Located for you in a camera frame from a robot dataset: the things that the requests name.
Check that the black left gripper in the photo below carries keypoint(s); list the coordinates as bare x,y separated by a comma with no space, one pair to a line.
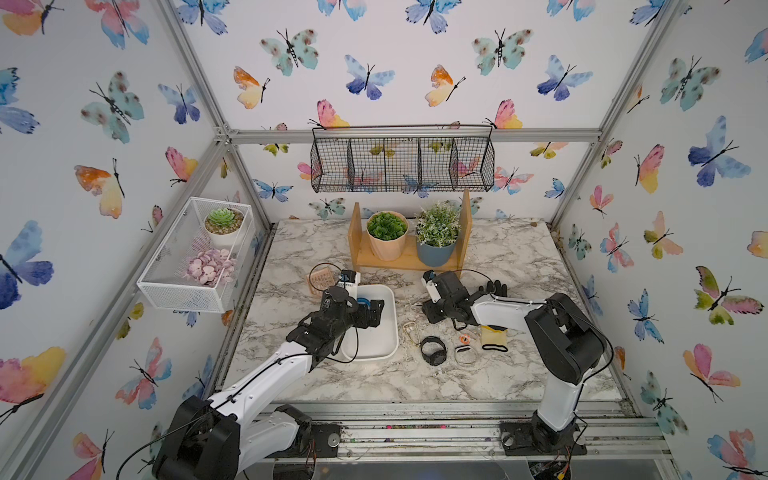
374,314

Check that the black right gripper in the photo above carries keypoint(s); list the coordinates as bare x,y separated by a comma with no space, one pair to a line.
428,312

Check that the beige watch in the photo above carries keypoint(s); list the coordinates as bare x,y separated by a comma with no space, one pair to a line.
493,339

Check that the white translucent watch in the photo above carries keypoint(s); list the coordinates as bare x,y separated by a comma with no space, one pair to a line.
465,355

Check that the black watch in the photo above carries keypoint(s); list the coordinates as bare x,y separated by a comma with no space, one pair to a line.
433,350

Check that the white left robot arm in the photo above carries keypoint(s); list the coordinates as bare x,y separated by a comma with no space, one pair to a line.
223,435

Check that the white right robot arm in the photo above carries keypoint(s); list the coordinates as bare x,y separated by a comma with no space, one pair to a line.
569,344

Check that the white storage box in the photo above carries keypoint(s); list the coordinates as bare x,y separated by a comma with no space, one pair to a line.
373,344

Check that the black rubber glove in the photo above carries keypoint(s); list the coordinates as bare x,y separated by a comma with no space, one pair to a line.
496,288

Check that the small wooden crate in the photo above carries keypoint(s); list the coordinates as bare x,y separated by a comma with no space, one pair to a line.
320,279

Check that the blue pot white-green plant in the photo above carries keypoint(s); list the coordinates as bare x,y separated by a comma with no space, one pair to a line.
437,231

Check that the wooden shelf stand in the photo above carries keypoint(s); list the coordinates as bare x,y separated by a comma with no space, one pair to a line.
363,256

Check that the pink pot green plant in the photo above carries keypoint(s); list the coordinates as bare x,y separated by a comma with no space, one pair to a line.
387,232

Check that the pink artificial flowers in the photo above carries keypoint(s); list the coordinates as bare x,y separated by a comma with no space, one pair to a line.
211,267

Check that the succulent in white pot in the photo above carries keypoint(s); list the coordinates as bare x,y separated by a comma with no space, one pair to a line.
223,226

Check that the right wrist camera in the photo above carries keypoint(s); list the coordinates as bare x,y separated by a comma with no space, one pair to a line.
428,282

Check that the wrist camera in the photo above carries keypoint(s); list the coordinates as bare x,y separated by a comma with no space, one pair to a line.
349,280
428,282

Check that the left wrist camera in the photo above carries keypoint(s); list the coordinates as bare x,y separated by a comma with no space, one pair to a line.
349,280

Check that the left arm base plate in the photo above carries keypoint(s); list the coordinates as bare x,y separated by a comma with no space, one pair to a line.
316,441

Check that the white wire wall shelf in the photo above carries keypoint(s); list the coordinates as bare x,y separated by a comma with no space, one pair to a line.
162,281

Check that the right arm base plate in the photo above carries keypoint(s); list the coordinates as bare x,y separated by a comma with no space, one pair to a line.
534,439

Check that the black wire wall basket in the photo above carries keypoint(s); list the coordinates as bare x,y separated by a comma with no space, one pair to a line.
416,159

